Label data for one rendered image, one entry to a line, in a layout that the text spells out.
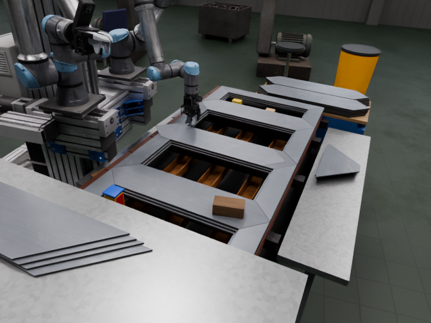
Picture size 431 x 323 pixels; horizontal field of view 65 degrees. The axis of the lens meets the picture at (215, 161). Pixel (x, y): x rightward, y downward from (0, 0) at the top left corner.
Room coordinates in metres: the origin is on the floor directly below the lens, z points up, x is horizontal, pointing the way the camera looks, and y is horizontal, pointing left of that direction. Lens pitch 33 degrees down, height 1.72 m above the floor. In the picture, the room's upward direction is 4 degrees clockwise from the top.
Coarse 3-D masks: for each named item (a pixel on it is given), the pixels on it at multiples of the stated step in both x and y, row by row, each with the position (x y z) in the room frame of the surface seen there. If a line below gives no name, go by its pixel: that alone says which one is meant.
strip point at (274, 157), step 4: (272, 152) 1.46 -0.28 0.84; (268, 156) 1.42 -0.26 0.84; (272, 156) 1.42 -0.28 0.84; (276, 156) 1.42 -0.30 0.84; (280, 156) 1.43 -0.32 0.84; (268, 160) 1.38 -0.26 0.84; (272, 160) 1.39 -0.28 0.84; (276, 160) 1.39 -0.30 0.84; (280, 160) 1.39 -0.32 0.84; (284, 160) 1.39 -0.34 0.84; (264, 164) 1.35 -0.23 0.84; (268, 164) 1.35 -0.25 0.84
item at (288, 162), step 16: (224, 96) 2.19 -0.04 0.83; (240, 96) 2.21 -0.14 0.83; (208, 112) 1.93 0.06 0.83; (304, 112) 2.03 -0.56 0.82; (272, 128) 1.77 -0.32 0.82; (176, 144) 1.51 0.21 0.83; (224, 160) 1.39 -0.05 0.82; (240, 160) 1.38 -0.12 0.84; (288, 160) 1.40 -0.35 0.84; (128, 192) 1.09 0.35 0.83; (160, 208) 1.02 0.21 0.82; (176, 208) 1.00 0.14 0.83; (208, 224) 0.94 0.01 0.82; (224, 224) 0.93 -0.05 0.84
